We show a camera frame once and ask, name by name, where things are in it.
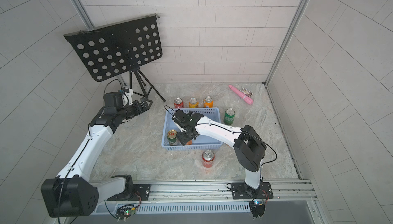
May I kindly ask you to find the black perforated music stand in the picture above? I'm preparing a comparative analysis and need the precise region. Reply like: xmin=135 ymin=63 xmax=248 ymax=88
xmin=64 ymin=14 xmax=163 ymax=98

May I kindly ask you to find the orange soda can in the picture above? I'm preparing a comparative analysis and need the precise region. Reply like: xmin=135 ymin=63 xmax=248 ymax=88
xmin=203 ymin=96 xmax=214 ymax=108
xmin=188 ymin=98 xmax=199 ymax=108

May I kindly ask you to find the left round circuit board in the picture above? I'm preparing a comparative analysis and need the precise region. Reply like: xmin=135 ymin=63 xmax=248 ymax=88
xmin=115 ymin=204 xmax=136 ymax=222

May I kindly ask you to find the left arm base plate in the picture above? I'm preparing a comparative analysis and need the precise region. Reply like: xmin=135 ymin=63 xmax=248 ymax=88
xmin=107 ymin=184 xmax=151 ymax=201

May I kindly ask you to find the small brown card box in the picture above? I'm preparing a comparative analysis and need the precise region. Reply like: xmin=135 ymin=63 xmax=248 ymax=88
xmin=241 ymin=88 xmax=253 ymax=97

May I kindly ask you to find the red can front row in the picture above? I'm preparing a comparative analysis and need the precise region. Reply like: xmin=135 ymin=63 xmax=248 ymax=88
xmin=202 ymin=149 xmax=215 ymax=168

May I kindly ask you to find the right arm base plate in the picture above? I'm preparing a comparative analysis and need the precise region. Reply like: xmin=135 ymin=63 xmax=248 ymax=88
xmin=226 ymin=182 xmax=274 ymax=200

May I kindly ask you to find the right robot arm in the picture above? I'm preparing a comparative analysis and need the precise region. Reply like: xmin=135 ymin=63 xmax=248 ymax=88
xmin=172 ymin=110 xmax=267 ymax=190

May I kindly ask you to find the aluminium front rail frame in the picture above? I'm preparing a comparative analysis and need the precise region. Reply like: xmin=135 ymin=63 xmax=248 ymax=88
xmin=93 ymin=179 xmax=327 ymax=224

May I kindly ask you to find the pink marker pen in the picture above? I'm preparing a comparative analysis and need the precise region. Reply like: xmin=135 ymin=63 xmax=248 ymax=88
xmin=228 ymin=85 xmax=254 ymax=105

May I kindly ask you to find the right round circuit board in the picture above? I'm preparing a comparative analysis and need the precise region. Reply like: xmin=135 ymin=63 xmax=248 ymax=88
xmin=249 ymin=201 xmax=266 ymax=218

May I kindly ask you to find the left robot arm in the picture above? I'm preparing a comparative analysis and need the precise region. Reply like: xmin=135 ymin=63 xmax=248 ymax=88
xmin=41 ymin=98 xmax=152 ymax=219

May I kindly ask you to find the green Sprite can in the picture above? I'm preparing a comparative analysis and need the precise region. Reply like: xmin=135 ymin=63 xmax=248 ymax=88
xmin=224 ymin=108 xmax=235 ymax=125

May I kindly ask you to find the red cola can back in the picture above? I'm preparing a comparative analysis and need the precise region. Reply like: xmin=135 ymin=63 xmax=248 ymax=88
xmin=174 ymin=97 xmax=185 ymax=109

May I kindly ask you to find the green and red can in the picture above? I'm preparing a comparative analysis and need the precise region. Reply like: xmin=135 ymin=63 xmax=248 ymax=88
xmin=166 ymin=129 xmax=178 ymax=146

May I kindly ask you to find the lavender perforated plastic basket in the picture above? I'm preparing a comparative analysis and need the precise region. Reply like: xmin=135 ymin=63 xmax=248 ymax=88
xmin=161 ymin=107 xmax=224 ymax=151

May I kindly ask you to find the round circuit board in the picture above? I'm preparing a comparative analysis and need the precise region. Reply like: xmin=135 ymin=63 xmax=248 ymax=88
xmin=115 ymin=204 xmax=136 ymax=222
xmin=249 ymin=201 xmax=266 ymax=218

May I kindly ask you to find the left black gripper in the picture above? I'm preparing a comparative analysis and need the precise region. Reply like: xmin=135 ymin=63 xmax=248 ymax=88
xmin=117 ymin=97 xmax=153 ymax=121

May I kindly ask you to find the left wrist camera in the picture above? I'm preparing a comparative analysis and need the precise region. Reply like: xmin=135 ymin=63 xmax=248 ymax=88
xmin=103 ymin=87 xmax=133 ymax=108

